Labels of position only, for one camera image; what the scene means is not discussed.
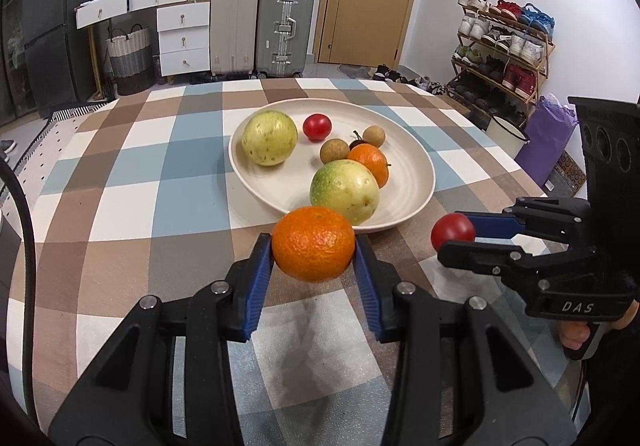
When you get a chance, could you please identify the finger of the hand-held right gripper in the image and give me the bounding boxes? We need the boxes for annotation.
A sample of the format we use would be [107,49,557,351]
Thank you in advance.
[437,240,597,301]
[462,198,594,243]

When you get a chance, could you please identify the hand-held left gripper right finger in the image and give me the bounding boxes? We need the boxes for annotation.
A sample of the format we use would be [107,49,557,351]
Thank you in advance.
[354,235,576,446]

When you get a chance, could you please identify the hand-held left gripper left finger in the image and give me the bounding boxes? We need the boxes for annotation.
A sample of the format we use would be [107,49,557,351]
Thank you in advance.
[47,233,273,446]

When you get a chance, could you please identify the red tomato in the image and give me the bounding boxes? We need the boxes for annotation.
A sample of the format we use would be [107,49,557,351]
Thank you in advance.
[302,114,332,143]
[431,213,477,253]

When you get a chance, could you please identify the orange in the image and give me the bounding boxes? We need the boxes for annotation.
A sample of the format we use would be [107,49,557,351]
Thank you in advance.
[347,144,391,189]
[271,206,356,283]

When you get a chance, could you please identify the yellow green guava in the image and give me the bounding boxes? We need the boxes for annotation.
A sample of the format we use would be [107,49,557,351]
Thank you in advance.
[309,160,381,227]

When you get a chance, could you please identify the cream round plate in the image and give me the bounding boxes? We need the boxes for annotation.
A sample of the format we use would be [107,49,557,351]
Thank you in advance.
[228,98,437,233]

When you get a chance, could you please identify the person's right forearm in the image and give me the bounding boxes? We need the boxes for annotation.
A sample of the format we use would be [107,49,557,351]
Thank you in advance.
[585,326,640,446]

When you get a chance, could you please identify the person's right hand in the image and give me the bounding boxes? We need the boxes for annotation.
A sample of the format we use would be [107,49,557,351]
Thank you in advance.
[559,298,640,351]

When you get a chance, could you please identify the brown patterned doormat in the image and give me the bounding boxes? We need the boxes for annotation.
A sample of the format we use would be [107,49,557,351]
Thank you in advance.
[545,151,586,191]

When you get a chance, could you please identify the white enamel basin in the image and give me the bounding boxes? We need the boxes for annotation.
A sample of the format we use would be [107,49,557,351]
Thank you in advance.
[486,113,530,159]

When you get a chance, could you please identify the purple bag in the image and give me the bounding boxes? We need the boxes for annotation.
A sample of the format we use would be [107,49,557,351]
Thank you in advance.
[515,94,581,187]

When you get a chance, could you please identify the checked tablecloth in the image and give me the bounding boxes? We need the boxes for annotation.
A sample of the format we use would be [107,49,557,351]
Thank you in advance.
[0,77,591,446]

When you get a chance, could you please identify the pale yellow guava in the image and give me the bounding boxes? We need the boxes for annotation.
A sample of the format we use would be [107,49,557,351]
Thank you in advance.
[241,110,299,167]

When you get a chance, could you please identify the grey shoe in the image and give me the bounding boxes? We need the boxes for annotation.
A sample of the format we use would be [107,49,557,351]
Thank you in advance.
[410,76,446,94]

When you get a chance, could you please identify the wooden shoe rack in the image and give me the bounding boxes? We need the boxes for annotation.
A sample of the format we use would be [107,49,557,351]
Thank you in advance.
[445,0,556,131]

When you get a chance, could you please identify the shoe rack with shoes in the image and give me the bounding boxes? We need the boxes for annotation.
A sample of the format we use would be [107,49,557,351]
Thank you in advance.
[447,0,556,124]

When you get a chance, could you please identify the grey doormat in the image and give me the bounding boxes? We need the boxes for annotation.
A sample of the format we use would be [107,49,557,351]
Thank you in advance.
[337,63,376,78]

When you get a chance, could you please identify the striped floor mat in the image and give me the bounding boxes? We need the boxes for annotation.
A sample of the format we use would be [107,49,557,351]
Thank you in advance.
[47,102,108,121]

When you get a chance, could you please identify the woven laundry basket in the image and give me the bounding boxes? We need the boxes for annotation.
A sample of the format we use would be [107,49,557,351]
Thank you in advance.
[105,24,153,95]

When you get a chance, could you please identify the white drawer desk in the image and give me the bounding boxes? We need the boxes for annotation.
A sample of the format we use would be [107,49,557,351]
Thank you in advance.
[75,0,212,101]

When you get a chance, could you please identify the beige suitcase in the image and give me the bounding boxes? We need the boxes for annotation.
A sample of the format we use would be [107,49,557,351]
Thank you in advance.
[209,0,261,80]

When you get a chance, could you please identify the silver suitcase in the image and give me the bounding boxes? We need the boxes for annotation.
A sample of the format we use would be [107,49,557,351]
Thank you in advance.
[255,0,317,79]

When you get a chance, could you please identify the dark glass cabinet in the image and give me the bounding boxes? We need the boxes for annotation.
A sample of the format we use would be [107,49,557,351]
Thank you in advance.
[0,0,28,127]

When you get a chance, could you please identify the dark refrigerator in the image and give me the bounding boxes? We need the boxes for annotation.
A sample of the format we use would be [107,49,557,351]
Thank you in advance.
[20,0,103,114]

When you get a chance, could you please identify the black cable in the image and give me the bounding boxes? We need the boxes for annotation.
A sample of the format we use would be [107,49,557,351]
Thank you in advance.
[0,158,40,427]

